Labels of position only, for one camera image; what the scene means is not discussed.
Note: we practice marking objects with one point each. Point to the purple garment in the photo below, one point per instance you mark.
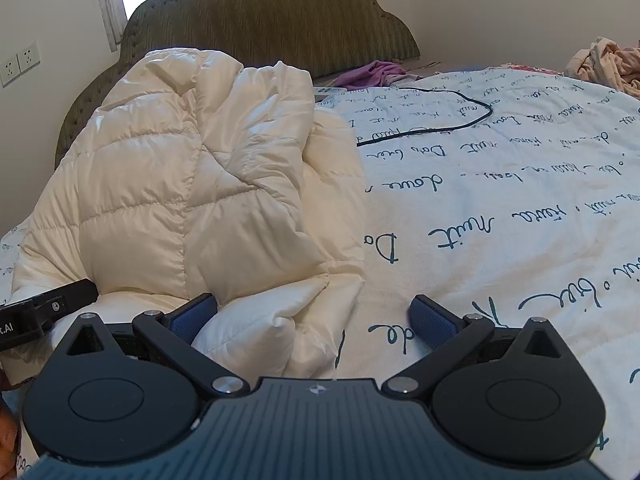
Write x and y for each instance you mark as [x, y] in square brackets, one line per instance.
[375, 74]

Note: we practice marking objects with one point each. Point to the peach clothes pile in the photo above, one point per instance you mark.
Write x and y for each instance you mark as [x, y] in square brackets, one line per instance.
[609, 65]

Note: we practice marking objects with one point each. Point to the green upholstered headboard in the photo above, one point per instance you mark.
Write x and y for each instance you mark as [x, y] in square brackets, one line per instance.
[325, 37]

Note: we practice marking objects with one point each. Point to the cream puffer jacket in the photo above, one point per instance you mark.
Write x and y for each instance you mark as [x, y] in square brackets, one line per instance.
[197, 174]

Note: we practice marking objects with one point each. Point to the floral patterned cloth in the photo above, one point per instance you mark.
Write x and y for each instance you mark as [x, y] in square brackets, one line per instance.
[527, 68]

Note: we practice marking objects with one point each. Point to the white wall socket pair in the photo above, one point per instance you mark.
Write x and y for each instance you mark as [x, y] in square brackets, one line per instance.
[19, 63]

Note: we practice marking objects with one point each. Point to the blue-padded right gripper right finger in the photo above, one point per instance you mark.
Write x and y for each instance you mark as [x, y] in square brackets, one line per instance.
[452, 341]

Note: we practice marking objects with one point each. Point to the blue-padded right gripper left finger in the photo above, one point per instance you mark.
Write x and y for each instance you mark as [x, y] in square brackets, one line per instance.
[169, 337]

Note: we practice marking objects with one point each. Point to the white remote control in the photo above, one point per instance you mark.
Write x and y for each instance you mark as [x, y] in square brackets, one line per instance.
[323, 93]

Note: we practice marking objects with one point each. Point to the white script-print bedsheet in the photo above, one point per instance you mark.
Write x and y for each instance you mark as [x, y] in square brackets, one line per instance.
[504, 193]

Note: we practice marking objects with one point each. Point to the person's left hand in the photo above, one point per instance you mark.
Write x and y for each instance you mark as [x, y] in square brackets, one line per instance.
[8, 436]

